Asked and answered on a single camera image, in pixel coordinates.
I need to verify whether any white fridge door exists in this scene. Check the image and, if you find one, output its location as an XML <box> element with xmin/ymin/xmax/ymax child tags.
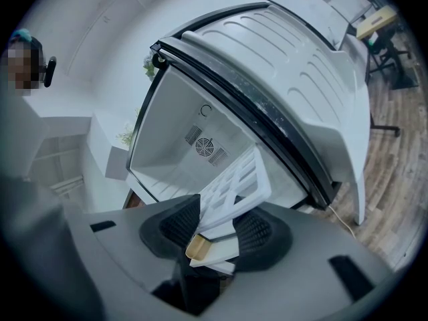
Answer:
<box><xmin>180</xmin><ymin>3</ymin><xmax>371</xmax><ymax>226</ymax></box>

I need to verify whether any black head camera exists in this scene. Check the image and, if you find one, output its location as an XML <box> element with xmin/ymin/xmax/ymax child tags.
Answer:
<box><xmin>42</xmin><ymin>56</ymin><xmax>58</xmax><ymax>88</ymax></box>

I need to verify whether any white power cable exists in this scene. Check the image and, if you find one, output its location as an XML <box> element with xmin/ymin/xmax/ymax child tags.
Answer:
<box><xmin>328</xmin><ymin>205</ymin><xmax>359</xmax><ymax>239</ymax></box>

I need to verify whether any white grid tray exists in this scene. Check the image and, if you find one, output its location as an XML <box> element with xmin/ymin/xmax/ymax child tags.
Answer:
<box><xmin>195</xmin><ymin>145</ymin><xmax>272</xmax><ymax>247</ymax></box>

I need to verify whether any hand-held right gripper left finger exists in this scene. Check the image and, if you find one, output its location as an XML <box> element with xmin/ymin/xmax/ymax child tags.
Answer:
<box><xmin>138</xmin><ymin>194</ymin><xmax>202</xmax><ymax>267</ymax></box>

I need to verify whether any yellow table with black legs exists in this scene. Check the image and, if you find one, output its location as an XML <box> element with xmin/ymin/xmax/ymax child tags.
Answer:
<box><xmin>356</xmin><ymin>5</ymin><xmax>421</xmax><ymax>90</ymax></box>

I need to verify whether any person's head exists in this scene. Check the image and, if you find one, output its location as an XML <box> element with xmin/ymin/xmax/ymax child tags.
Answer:
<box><xmin>5</xmin><ymin>38</ymin><xmax>46</xmax><ymax>97</ymax></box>

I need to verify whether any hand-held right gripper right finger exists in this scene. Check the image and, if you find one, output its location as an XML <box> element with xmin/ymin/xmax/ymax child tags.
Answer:
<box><xmin>233</xmin><ymin>208</ymin><xmax>294</xmax><ymax>274</ymax></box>

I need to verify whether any yellow wooden dish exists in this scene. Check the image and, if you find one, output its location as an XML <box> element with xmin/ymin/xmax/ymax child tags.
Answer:
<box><xmin>185</xmin><ymin>234</ymin><xmax>212</xmax><ymax>261</ymax></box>

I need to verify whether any teal hair clip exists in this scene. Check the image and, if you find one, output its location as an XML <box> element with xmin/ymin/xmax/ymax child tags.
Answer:
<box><xmin>11</xmin><ymin>28</ymin><xmax>33</xmax><ymax>43</ymax></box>

